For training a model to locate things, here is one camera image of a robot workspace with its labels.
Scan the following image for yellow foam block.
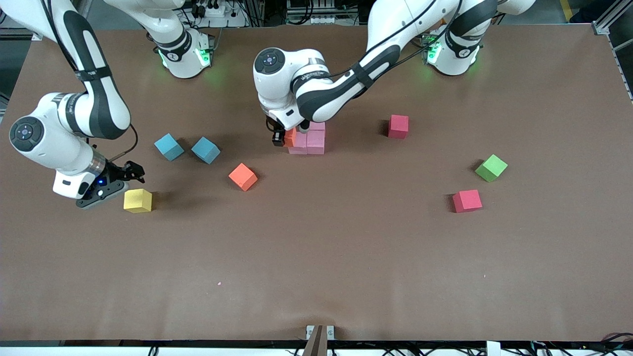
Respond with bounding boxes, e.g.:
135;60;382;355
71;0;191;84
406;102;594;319
124;188;153;214

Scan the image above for red foam block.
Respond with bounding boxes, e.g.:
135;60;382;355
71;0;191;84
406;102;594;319
452;189;483;214
388;114;410;139

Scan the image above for green foam block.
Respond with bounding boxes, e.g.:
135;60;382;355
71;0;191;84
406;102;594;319
475;154;509;183

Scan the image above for blue foam block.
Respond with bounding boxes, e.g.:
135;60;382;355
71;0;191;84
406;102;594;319
154;133;185;162
191;136;222;165

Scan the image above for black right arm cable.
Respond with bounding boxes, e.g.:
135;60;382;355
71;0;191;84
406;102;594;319
42;0;139;161

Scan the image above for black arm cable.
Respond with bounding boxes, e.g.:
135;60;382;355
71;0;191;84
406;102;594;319
42;0;139;161
326;0;465;80

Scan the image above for aluminium frame rail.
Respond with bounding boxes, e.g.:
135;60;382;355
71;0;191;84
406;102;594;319
0;27;43;41
591;7;633;36

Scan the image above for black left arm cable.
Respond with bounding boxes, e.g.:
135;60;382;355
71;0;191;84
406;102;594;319
326;0;465;80

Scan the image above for metal table edge bracket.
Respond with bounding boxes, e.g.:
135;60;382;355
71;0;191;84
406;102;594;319
306;325;335;341

